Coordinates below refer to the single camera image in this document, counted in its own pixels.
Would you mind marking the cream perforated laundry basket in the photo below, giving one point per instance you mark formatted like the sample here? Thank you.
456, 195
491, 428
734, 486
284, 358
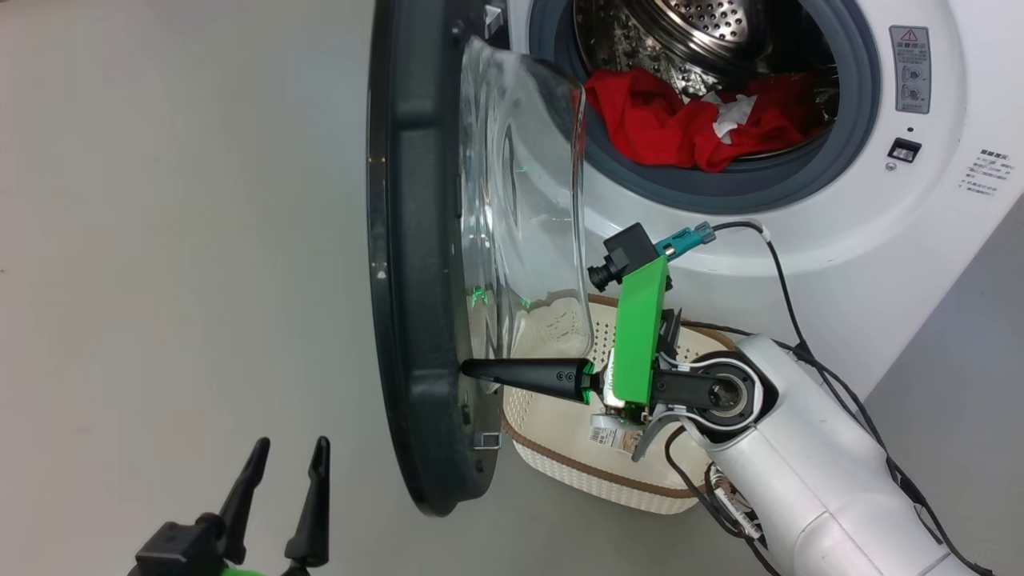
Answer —
560, 424

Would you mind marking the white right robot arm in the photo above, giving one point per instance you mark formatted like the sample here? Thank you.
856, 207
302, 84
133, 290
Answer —
800, 464

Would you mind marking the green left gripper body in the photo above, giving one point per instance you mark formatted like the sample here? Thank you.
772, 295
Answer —
180, 552

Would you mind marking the black door latch socket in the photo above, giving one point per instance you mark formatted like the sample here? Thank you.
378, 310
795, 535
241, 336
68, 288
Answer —
905, 150

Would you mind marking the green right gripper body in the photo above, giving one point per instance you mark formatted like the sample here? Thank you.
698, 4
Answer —
640, 336

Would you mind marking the white front-load washing machine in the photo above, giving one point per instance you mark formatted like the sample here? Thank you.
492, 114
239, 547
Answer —
920, 216

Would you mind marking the dark round washer door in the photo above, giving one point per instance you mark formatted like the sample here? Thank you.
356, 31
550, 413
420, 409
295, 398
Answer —
424, 240

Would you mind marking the grey warning label sticker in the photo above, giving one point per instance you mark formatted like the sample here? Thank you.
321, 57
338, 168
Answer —
910, 68

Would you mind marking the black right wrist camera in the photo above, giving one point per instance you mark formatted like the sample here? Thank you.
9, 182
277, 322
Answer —
628, 252

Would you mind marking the perforated steel washer drum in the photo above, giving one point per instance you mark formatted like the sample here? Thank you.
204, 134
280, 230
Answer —
704, 24

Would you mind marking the small printed text sticker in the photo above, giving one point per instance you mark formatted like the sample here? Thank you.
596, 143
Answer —
986, 172

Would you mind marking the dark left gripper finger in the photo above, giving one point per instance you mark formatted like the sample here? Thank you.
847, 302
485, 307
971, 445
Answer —
314, 520
244, 512

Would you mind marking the grey rubber door gasket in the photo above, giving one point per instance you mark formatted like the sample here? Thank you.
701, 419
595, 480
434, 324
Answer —
856, 96

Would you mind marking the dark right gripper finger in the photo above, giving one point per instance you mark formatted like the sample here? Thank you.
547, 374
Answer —
536, 376

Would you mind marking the metal door hinge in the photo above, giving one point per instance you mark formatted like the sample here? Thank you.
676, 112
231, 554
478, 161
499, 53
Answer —
493, 16

